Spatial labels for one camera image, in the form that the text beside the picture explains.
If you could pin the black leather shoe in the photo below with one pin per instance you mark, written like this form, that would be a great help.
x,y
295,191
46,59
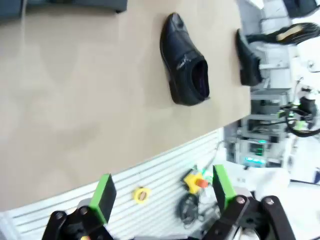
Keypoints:
x,y
247,62
307,28
182,60

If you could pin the black metal shoe stand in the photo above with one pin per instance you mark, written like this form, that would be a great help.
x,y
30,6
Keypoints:
x,y
100,5

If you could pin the grey equipment rack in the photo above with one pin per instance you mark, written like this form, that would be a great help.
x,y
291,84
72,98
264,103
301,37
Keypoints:
x,y
257,130

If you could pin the yellow emergency stop button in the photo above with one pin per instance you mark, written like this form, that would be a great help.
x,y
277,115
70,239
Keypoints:
x,y
191,181

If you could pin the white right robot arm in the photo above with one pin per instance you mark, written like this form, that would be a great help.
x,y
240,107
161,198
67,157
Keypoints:
x,y
307,72

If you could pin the yellow round disc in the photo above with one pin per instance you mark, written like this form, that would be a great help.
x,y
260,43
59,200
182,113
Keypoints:
x,y
137,197

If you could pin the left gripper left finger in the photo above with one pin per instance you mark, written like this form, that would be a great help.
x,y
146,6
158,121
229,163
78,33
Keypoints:
x,y
100,205

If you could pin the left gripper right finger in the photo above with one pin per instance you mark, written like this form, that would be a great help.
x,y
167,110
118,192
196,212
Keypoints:
x,y
226,197

